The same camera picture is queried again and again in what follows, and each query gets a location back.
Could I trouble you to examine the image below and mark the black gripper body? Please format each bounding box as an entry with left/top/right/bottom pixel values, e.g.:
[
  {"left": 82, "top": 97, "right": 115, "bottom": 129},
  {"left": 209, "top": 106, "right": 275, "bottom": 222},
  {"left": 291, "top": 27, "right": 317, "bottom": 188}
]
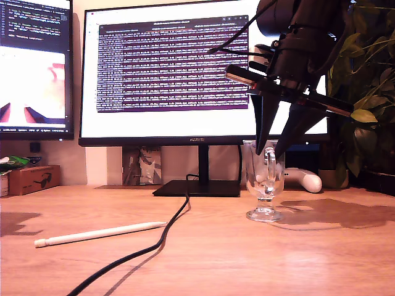
[{"left": 225, "top": 30, "right": 355, "bottom": 117}]

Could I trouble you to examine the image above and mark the small footed glass cup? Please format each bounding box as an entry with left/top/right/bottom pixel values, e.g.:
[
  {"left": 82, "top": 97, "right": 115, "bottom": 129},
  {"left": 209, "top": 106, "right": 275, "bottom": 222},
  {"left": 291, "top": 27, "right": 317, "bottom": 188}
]
[{"left": 243, "top": 140, "right": 286, "bottom": 223}]

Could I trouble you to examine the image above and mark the white pen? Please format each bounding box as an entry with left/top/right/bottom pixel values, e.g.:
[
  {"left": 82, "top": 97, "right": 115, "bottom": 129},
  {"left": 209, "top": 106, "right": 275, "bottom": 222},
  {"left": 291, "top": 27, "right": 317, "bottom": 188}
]
[{"left": 34, "top": 221, "right": 167, "bottom": 249}]

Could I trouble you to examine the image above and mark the white game controller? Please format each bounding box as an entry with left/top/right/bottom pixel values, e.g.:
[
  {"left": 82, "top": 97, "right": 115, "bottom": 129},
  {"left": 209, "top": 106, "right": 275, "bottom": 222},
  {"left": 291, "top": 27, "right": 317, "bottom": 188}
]
[{"left": 283, "top": 168, "right": 323, "bottom": 194}]

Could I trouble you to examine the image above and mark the pale plant pot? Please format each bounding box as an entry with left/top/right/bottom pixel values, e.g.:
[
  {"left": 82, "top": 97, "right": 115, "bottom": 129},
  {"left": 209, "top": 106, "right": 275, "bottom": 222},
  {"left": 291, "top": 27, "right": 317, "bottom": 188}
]
[{"left": 317, "top": 168, "right": 349, "bottom": 189}]

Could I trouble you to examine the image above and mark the green leafy houseplant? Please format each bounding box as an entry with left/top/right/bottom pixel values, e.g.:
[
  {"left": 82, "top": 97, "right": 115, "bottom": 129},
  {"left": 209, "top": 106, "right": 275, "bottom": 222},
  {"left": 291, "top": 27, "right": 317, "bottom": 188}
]
[{"left": 322, "top": 0, "right": 395, "bottom": 179}]

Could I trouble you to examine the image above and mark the black planter box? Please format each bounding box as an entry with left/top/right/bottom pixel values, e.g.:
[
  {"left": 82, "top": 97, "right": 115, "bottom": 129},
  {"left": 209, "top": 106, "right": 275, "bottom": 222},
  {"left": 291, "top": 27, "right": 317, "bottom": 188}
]
[{"left": 350, "top": 171, "right": 395, "bottom": 197}]

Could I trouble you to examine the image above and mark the large black Huawei monitor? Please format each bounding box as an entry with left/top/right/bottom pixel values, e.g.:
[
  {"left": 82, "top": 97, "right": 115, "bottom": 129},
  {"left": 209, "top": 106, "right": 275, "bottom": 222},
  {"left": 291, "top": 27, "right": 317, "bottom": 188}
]
[{"left": 78, "top": 0, "right": 330, "bottom": 198}]

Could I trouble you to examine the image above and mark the brown cardboard box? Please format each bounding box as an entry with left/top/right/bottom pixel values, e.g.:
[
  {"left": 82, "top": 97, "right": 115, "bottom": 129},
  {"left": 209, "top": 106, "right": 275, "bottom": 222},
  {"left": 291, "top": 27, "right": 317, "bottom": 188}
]
[{"left": 8, "top": 165, "right": 61, "bottom": 196}]

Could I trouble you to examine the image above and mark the black monitor showing code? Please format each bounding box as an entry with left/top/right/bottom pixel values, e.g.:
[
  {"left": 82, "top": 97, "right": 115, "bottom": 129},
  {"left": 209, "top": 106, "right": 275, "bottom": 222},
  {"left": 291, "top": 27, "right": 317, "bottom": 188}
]
[{"left": 0, "top": 0, "right": 75, "bottom": 142}]

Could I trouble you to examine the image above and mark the green and white packet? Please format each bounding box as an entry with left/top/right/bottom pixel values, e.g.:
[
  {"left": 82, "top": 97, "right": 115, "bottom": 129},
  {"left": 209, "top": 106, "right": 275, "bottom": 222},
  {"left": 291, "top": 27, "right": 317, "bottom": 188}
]
[{"left": 0, "top": 155, "right": 31, "bottom": 176}]

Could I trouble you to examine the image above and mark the small white box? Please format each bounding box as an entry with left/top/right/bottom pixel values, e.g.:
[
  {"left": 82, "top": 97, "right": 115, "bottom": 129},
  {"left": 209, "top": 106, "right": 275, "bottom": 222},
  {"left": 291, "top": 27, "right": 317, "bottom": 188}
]
[{"left": 0, "top": 174, "right": 10, "bottom": 198}]

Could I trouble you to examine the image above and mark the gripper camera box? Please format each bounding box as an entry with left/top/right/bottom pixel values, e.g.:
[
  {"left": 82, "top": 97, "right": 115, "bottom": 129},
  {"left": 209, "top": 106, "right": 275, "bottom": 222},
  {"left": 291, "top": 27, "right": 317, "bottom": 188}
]
[{"left": 248, "top": 44, "right": 278, "bottom": 77}]

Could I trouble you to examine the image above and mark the thin black monitor cable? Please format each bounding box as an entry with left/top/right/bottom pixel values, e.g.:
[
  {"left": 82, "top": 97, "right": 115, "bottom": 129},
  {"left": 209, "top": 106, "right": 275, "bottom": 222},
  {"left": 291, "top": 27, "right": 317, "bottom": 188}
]
[{"left": 236, "top": 145, "right": 243, "bottom": 183}]

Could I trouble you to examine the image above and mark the thick black table cable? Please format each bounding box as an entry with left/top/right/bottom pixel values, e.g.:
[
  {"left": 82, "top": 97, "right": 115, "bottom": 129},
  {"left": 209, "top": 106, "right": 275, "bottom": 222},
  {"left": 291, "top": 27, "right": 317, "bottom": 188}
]
[{"left": 64, "top": 174, "right": 201, "bottom": 296}]

